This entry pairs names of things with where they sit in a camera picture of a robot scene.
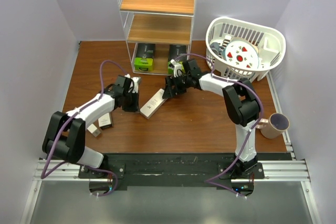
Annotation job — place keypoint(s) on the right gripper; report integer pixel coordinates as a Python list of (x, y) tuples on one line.
[(169, 92)]

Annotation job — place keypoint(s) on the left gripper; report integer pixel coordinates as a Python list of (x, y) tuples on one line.
[(135, 107)]

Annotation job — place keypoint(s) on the narrow silver razor box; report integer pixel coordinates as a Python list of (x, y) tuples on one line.
[(153, 104)]

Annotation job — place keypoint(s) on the silver box with H logo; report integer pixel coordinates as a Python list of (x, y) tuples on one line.
[(105, 121)]

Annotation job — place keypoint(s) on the black green razor box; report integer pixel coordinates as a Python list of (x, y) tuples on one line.
[(174, 52), (144, 57)]

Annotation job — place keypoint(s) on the small silver box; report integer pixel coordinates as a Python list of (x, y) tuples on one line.
[(94, 130)]

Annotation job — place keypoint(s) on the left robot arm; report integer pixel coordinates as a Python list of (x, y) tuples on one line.
[(66, 133)]

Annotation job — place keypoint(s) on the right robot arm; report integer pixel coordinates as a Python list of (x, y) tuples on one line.
[(243, 106)]

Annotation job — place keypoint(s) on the grey item in basket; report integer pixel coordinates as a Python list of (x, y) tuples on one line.
[(216, 49)]

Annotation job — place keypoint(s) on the watermelon pattern plate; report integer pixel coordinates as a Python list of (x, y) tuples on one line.
[(241, 53)]

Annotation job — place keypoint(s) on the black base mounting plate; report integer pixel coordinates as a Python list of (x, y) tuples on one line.
[(186, 169)]

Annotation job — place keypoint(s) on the white plastic dish basket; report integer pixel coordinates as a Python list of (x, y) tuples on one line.
[(270, 43)]

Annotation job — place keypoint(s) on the pink ceramic mug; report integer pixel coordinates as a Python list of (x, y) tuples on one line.
[(273, 126)]

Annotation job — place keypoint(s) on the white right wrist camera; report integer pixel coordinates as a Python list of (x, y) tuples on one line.
[(177, 68)]

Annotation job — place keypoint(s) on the white wire wooden shelf rack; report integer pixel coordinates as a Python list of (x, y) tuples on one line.
[(159, 22)]

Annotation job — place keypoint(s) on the aluminium frame rail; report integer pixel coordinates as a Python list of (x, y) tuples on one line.
[(283, 196)]

